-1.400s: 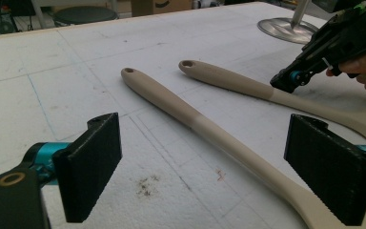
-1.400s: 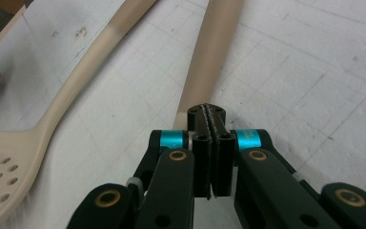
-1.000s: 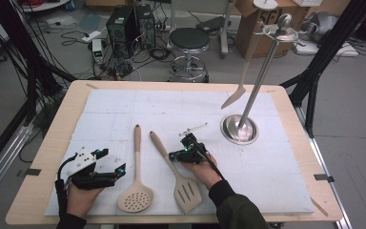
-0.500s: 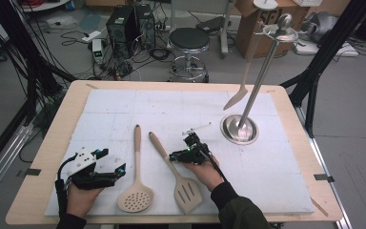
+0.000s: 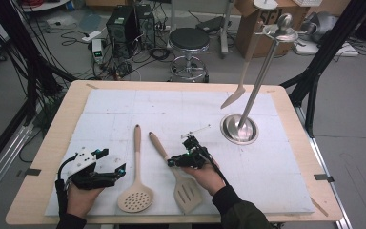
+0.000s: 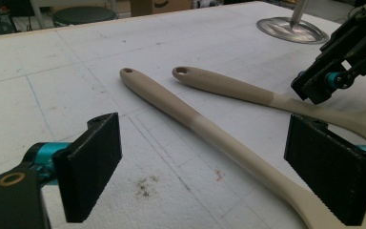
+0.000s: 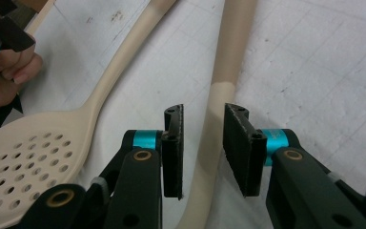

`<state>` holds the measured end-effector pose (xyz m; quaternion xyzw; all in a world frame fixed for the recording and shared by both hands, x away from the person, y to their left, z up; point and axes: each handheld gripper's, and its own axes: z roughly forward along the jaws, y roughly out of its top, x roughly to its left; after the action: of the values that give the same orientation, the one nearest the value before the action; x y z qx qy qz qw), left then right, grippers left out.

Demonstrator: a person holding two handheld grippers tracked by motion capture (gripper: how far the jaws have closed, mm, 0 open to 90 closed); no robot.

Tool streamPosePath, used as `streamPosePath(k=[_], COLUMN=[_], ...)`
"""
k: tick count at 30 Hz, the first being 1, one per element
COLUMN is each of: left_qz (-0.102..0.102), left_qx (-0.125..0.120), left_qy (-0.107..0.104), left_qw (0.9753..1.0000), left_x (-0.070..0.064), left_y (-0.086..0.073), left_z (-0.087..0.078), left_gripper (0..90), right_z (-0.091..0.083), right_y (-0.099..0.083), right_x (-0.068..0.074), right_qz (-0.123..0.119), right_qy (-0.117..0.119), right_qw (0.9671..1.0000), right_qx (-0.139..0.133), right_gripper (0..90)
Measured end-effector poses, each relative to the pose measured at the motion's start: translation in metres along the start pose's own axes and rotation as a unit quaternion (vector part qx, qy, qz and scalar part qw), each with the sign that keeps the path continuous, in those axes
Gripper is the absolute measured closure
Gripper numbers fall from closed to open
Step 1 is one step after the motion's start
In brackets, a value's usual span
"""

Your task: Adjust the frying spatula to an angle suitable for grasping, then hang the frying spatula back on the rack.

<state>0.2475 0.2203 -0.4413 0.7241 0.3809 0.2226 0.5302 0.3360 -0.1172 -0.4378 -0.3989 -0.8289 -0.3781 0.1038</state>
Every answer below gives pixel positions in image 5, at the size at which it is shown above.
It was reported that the beige solid spatula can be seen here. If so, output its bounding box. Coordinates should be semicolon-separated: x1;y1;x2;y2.
219;23;265;110

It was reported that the large black computer tower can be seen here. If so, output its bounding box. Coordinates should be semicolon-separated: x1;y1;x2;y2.
105;4;137;59

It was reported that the white power strip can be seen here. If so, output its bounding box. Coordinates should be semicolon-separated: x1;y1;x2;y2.
81;30;103;43

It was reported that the brown cardboard box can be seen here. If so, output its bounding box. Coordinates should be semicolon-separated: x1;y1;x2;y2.
234;0;311;60

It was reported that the white flat box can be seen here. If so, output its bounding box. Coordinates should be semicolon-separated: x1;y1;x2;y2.
294;39;360;58

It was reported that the person's left hand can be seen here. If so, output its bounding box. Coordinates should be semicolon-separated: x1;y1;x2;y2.
66;185;106;219

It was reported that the hand-held gripper black cable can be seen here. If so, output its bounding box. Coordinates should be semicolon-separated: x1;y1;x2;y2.
55;153;79;218
198;152;231;186

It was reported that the white keyboard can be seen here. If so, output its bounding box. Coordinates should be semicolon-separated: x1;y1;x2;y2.
292;0;323;8

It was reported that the coiled black cable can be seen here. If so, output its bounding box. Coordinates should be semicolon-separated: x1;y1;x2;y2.
149;47;173;61

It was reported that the grey metal frame leg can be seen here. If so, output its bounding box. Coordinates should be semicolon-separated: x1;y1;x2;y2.
218;0;236;59

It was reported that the black stand with cables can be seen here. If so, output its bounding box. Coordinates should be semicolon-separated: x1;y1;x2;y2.
0;0;77;125

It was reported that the white round disc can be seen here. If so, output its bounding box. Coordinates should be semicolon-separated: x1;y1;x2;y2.
253;0;279;10

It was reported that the right hand-held gripper black cable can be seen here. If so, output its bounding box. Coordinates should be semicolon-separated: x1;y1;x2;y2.
198;152;231;186

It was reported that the beige slotted spatula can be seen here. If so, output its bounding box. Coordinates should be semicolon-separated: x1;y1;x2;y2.
148;131;204;214

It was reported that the black flat case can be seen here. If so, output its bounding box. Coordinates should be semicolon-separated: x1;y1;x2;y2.
195;15;227;34

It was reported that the narrow black computer tower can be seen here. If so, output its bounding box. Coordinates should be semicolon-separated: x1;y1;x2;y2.
134;3;156;51

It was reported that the beige perforated skimmer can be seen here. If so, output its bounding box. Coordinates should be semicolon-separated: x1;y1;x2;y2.
117;124;155;214

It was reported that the white device with green display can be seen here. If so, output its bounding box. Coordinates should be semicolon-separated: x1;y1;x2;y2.
91;38;104;64

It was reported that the left hand-held gripper black cable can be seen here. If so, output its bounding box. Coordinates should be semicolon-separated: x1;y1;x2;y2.
55;153;79;218

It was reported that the black tape piece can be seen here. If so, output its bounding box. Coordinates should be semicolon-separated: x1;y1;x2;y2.
314;174;336;183
16;168;42;178

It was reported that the grey bag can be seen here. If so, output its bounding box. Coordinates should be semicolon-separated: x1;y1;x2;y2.
299;11;339;44

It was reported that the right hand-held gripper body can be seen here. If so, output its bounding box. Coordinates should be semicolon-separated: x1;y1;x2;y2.
177;124;213;170

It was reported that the black round stool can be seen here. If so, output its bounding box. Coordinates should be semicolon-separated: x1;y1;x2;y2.
168;27;211;84

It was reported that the person's right hand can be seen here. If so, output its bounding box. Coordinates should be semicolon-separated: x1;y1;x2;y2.
183;160;227;198

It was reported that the metal utensil stand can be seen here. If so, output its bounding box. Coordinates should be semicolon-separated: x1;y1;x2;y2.
219;12;299;146

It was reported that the aluminium rail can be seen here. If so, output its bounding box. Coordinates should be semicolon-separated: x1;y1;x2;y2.
295;106;354;229
0;122;34;208

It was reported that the black tripod stand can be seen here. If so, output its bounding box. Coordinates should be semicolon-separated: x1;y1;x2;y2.
279;0;366;137

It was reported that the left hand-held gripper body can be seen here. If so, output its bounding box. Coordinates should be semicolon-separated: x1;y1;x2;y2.
64;146;118;191

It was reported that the white foam mat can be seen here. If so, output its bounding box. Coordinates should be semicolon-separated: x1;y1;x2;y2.
44;88;316;218

